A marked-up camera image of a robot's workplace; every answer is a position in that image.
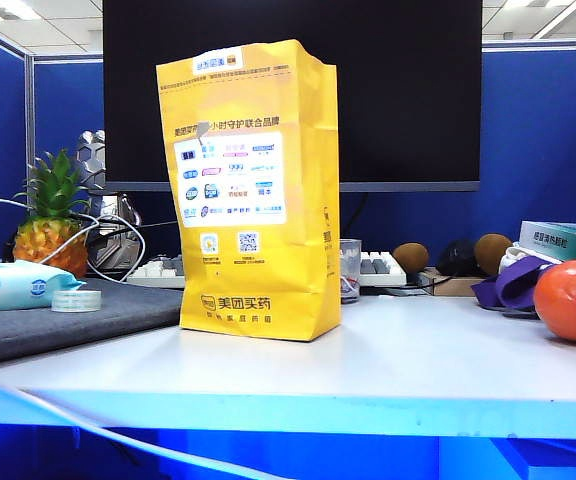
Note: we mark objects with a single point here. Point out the grey felt desk mat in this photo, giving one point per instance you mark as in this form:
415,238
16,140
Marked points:
68,330

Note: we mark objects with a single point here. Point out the white and grey keyboard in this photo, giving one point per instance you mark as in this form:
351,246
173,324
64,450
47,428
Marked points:
155,272

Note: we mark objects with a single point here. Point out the brown kiwi fruit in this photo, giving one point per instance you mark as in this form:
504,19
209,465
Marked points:
411,256
492,252

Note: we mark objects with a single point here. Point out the yellow printed paper bag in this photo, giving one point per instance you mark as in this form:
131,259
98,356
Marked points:
248,280

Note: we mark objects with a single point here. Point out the black computer mouse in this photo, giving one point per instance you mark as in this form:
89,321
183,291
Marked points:
459,257

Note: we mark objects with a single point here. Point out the orange with glossy skin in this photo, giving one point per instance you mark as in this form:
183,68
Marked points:
575,305

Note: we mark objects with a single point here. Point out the pineapple with green crown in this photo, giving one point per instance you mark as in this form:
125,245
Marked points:
50,240

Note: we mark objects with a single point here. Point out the clear tape roll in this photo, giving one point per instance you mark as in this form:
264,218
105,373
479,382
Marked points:
76,301

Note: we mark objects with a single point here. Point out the teal and white carton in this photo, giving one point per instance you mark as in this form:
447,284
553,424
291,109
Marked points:
563,237

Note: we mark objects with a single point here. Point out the white rounded object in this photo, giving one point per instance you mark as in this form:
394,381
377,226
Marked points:
515,257

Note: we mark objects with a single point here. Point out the blue wet wipes pack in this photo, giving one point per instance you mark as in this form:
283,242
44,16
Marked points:
8,287

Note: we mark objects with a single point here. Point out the black computer monitor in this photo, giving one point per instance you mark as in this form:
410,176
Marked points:
408,100

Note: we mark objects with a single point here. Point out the grey metal partition post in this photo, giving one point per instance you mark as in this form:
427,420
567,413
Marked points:
29,130

